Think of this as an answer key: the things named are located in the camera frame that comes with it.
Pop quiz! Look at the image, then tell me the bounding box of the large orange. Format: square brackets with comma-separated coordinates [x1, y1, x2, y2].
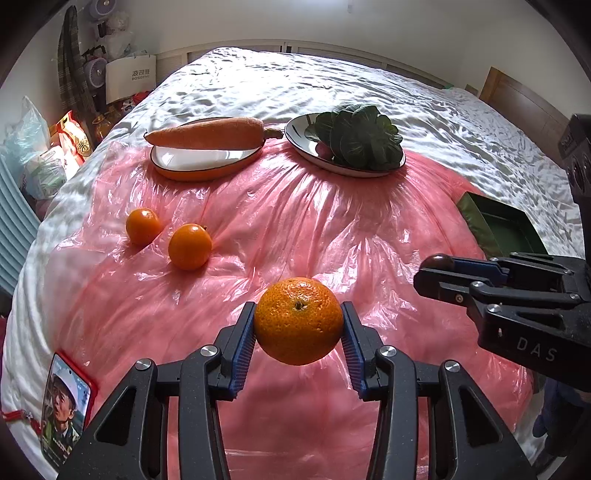
[253, 277, 344, 366]

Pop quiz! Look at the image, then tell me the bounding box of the dark plum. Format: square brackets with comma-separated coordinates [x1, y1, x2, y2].
[420, 253, 455, 271]

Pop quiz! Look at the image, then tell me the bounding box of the green rectangular tray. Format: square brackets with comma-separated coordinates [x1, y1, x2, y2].
[457, 192, 548, 258]

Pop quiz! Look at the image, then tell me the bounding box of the smartphone with red case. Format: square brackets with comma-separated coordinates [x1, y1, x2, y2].
[39, 351, 97, 472]

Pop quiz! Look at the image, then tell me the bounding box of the wooden headboard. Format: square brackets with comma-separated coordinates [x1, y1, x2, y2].
[480, 67, 568, 166]

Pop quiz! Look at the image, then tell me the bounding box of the pink plastic sheet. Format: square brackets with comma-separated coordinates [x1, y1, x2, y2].
[41, 138, 535, 480]

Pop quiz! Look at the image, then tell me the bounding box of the green leafy vegetable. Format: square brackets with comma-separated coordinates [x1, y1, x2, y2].
[308, 104, 404, 171]

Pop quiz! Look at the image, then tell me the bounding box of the small orange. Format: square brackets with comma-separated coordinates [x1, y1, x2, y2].
[168, 224, 212, 271]
[125, 208, 162, 248]

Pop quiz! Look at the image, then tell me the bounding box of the red radish on plate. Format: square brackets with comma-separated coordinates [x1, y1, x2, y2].
[315, 142, 334, 161]

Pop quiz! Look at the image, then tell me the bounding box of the small orange far left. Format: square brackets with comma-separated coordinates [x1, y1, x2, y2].
[125, 208, 162, 248]

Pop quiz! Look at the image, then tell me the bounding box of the white dark-rimmed plate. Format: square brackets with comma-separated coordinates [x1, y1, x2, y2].
[284, 113, 407, 178]

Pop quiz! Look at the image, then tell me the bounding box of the light blue suitcase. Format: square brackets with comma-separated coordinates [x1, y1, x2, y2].
[0, 161, 40, 296]

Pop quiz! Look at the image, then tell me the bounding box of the orange rimmed plate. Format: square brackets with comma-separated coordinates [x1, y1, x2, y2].
[144, 117, 263, 182]

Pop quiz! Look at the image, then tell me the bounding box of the large carrot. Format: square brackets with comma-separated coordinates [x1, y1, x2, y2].
[144, 118, 283, 150]

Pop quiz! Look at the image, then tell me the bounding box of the orange red snack bag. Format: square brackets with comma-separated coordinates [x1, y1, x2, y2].
[49, 111, 93, 166]

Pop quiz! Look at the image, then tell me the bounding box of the clear plastic bag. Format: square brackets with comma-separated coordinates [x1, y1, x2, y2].
[1, 96, 50, 188]

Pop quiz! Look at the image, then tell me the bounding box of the plaid hanging scarf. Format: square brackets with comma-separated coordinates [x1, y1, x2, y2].
[57, 5, 97, 148]

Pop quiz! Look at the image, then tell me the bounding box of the white paper shopping bag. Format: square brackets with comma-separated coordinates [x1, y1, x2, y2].
[105, 55, 156, 104]

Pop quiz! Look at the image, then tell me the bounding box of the lower white fan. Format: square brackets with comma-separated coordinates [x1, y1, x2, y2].
[84, 57, 108, 90]

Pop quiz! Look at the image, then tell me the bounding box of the white fan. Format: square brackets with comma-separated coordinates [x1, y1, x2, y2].
[87, 0, 117, 22]
[84, 57, 108, 90]

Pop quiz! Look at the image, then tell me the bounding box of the upper white fan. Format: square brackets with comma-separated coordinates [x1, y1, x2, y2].
[87, 0, 117, 22]

